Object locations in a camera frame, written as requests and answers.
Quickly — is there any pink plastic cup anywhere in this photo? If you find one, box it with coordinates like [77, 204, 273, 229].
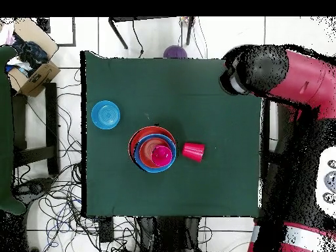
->
[150, 145, 173, 168]

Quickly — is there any small orange flat-bottomed bowl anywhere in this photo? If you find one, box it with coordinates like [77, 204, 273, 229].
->
[138, 137, 170, 169]

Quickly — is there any red plastic cup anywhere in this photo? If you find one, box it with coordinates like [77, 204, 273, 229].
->
[181, 142, 205, 163]

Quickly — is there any large orange plastic bowl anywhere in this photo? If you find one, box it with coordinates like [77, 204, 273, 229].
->
[128, 125, 177, 165]

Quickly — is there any large blue plastic bowl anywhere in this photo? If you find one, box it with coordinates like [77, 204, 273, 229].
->
[134, 133, 177, 174]

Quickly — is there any small blue flat-bottomed bowl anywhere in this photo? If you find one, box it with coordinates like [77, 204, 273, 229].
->
[91, 100, 121, 131]

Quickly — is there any purple plastic bowl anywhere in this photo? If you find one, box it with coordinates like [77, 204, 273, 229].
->
[163, 45, 188, 59]

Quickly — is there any dark green tablecloth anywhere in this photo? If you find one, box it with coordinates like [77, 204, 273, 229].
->
[79, 50, 263, 218]

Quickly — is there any black power strip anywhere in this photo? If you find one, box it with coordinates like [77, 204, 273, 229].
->
[98, 216, 114, 243]

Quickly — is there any cardboard box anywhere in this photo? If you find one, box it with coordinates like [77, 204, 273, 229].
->
[5, 18, 62, 98]

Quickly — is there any black stand base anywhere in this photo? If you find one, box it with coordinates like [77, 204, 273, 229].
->
[12, 177, 54, 204]

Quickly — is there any dark clothes bundle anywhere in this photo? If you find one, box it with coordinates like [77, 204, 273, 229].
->
[9, 33, 51, 77]

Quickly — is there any green cloth covered table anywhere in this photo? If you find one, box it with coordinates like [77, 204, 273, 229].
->
[0, 45, 27, 215]

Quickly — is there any black box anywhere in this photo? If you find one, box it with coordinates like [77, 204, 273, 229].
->
[37, 17, 51, 34]

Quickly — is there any black cable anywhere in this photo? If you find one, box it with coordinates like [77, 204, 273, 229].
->
[132, 19, 146, 58]

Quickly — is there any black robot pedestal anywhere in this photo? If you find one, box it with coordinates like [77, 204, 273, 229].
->
[135, 216, 201, 252]

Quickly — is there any tangle of black cables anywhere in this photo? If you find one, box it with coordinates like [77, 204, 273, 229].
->
[12, 68, 137, 252]

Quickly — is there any black metal table frame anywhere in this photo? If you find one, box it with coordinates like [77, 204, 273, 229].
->
[108, 16, 196, 51]

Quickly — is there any black bench frame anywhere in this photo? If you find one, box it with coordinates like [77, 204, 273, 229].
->
[11, 82, 60, 176]

